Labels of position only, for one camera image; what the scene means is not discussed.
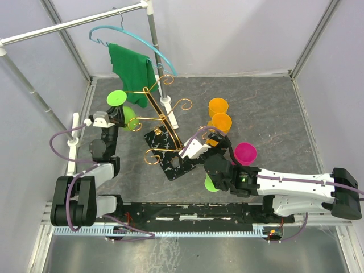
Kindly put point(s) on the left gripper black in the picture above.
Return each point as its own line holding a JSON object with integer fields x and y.
{"x": 116, "y": 115}

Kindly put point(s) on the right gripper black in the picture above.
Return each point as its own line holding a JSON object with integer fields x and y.
{"x": 223, "y": 144}

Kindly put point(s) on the lime green wine glass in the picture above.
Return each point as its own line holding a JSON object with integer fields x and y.
{"x": 118, "y": 98}

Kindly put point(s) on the orange wine glass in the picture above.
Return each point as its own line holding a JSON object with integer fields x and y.
{"x": 217, "y": 105}
{"x": 222, "y": 121}

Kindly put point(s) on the gold wine glass rack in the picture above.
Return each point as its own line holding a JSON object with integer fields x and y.
{"x": 164, "y": 142}

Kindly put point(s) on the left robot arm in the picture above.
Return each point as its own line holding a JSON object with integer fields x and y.
{"x": 75, "y": 203}

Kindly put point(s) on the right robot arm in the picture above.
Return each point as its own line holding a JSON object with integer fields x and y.
{"x": 284, "y": 194}

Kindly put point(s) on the pink wine glass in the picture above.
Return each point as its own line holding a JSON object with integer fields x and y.
{"x": 245, "y": 153}

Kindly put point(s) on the green cloth on hanger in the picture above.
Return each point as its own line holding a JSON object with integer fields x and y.
{"x": 134, "y": 69}

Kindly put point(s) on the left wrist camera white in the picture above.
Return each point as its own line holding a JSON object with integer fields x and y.
{"x": 98, "y": 119}

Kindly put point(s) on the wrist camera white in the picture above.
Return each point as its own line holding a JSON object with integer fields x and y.
{"x": 195, "y": 149}
{"x": 98, "y": 119}

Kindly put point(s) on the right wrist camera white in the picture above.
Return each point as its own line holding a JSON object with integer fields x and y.
{"x": 195, "y": 149}

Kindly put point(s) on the silver white clothes rail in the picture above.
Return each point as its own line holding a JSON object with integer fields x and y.
{"x": 73, "y": 139}

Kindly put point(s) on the teal wire clothes hanger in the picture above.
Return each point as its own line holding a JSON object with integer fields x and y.
{"x": 161, "y": 61}

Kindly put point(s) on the light blue cable duct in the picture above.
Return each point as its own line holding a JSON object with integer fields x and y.
{"x": 118, "y": 231}

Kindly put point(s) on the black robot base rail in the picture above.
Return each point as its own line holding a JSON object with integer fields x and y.
{"x": 197, "y": 217}

